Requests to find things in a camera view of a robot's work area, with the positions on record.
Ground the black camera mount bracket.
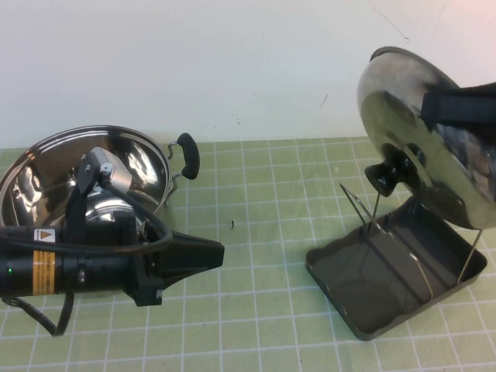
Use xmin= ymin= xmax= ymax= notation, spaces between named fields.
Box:
xmin=65 ymin=153 xmax=98 ymax=249

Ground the stainless steel pot lid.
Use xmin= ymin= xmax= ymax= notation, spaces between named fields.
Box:
xmin=356 ymin=46 xmax=496 ymax=238

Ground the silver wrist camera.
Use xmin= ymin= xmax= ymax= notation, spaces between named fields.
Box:
xmin=87 ymin=148 xmax=133 ymax=193

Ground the stainless steel cooking pot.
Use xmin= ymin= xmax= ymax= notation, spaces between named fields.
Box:
xmin=0 ymin=124 xmax=199 ymax=299

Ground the dark grey rack tray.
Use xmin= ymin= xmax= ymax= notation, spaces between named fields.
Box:
xmin=305 ymin=201 xmax=488 ymax=342

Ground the green grid mat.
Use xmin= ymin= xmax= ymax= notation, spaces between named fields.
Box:
xmin=0 ymin=133 xmax=496 ymax=372

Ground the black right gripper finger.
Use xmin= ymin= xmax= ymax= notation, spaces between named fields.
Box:
xmin=420 ymin=80 xmax=496 ymax=127

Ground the metal wire rack frame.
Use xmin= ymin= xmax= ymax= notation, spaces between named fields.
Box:
xmin=339 ymin=184 xmax=481 ymax=301

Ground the black camera cable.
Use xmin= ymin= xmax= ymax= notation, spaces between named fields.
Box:
xmin=0 ymin=166 xmax=174 ymax=337

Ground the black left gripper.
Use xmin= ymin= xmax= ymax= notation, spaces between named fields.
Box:
xmin=123 ymin=215 xmax=226 ymax=308

